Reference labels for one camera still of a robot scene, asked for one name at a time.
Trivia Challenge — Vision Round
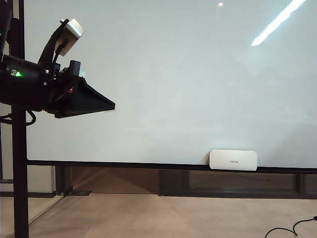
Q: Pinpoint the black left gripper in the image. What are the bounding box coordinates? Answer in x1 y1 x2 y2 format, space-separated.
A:
41 60 116 119

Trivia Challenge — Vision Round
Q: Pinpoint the white rectangular board eraser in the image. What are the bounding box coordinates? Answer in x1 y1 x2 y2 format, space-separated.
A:
209 149 258 172

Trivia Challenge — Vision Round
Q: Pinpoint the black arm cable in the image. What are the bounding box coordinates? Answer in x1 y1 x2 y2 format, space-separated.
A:
0 109 37 126

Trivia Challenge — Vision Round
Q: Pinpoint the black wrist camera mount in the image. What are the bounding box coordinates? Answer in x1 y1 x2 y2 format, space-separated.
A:
38 22 65 65

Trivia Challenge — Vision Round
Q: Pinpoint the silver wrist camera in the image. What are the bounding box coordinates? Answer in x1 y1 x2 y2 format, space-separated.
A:
55 18 85 57

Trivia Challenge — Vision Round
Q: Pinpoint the white glass whiteboard black frame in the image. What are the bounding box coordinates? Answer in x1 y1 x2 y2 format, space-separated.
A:
23 0 317 174

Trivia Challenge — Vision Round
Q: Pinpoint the black whiteboard stand post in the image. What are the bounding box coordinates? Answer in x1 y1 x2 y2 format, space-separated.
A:
4 0 28 238

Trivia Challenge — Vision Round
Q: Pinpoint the dark wooden wall panel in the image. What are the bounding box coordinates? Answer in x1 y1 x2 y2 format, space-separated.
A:
54 165 317 199

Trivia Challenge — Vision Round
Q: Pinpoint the dark floor cable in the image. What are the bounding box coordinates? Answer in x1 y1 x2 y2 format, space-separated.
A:
264 215 317 238

